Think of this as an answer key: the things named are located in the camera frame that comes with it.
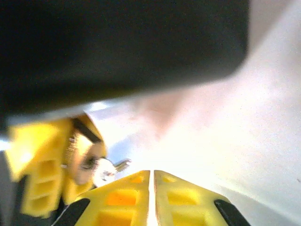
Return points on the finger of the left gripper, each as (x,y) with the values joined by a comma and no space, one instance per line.
(89,131)
(40,169)

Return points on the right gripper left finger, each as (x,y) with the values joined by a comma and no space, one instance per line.
(122,202)

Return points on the silver key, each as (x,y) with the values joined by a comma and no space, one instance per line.
(108,170)

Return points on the brass padlock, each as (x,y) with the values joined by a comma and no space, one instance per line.
(82,167)

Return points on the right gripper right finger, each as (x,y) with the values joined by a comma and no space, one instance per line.
(185,202)

